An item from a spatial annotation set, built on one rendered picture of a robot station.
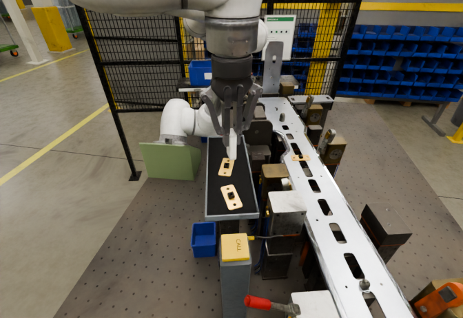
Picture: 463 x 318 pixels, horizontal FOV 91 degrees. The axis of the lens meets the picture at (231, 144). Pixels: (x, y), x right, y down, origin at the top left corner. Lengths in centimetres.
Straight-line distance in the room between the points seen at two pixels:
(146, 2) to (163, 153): 99
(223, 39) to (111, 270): 99
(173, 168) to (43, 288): 124
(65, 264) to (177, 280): 127
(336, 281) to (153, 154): 100
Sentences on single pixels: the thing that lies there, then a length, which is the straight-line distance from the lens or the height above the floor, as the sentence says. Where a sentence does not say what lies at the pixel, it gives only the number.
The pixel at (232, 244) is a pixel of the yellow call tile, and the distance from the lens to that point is 57.
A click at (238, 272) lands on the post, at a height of 111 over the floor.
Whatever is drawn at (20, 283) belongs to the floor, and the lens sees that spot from 228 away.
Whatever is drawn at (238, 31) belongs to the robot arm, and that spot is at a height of 158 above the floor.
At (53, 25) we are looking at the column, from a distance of 830.
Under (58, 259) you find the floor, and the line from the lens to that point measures 224.
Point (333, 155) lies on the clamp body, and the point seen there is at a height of 98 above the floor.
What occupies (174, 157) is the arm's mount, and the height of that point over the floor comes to 86.
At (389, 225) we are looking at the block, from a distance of 90.
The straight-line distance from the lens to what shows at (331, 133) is 111.
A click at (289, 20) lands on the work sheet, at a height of 142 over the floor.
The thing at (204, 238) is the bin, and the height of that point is 70.
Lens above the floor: 165
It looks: 36 degrees down
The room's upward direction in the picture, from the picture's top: straight up
